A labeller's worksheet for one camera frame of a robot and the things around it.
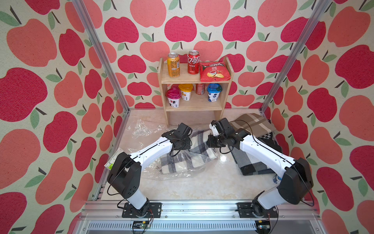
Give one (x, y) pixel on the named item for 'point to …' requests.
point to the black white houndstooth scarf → (267, 136)
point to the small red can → (200, 88)
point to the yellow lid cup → (186, 89)
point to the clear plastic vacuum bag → (143, 134)
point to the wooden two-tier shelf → (190, 99)
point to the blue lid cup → (214, 90)
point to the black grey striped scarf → (249, 165)
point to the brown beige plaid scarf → (255, 124)
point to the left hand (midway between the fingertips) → (188, 147)
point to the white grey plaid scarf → (198, 154)
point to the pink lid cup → (173, 95)
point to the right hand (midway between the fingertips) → (207, 144)
